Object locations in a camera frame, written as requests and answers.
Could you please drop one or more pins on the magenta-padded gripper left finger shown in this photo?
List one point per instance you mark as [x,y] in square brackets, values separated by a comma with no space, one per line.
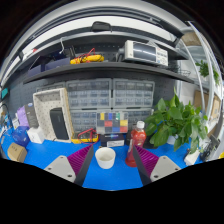
[60,166]

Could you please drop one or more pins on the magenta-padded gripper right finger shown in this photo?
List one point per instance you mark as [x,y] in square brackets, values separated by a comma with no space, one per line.
[163,166]

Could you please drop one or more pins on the red drink bottle white cap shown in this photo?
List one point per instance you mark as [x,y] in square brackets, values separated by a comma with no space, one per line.
[137,138]

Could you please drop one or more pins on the yellow multimeter with red leads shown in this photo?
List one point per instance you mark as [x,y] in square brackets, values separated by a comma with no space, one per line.
[83,137]

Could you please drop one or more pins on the white carton box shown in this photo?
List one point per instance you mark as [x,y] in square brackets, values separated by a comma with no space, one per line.
[36,135]

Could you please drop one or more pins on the black rectangular device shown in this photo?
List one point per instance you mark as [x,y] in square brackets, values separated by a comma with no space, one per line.
[59,123]

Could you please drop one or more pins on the green potted plant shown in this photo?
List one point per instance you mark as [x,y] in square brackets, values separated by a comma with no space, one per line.
[173,123]

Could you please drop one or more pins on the white cup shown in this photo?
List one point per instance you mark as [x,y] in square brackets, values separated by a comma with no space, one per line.
[105,159]

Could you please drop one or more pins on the brown cardboard box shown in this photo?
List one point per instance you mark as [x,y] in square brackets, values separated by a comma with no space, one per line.
[16,152]

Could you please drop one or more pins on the blue box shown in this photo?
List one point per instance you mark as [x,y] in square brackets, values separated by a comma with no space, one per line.
[20,136]

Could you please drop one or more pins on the grey small-parts drawer cabinet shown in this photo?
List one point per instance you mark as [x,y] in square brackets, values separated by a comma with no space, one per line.
[88,94]
[133,93]
[83,120]
[138,115]

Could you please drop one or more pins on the black box with white label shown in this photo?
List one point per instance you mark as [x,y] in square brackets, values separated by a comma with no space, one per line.
[111,140]

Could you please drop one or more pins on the dark grey carton box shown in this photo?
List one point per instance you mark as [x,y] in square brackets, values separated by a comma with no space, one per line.
[31,115]

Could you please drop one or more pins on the purple plastic bag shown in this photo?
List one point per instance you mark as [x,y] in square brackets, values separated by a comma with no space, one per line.
[22,116]

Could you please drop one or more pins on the clear organizer box colourful parts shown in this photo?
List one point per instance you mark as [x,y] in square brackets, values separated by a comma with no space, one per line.
[112,122]

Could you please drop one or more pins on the white metal shelf rack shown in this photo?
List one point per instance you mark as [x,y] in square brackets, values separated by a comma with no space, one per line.
[210,83]

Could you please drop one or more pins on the black workbench shelf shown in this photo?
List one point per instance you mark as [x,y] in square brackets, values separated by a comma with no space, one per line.
[106,68]

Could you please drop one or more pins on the yellow clamp meter with leads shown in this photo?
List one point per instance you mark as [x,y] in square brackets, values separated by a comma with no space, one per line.
[90,59]

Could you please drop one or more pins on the white oscilloscope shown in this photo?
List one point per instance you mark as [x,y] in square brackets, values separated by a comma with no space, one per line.
[143,52]

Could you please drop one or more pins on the black rounded pouch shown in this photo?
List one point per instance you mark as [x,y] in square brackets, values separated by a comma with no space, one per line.
[101,26]

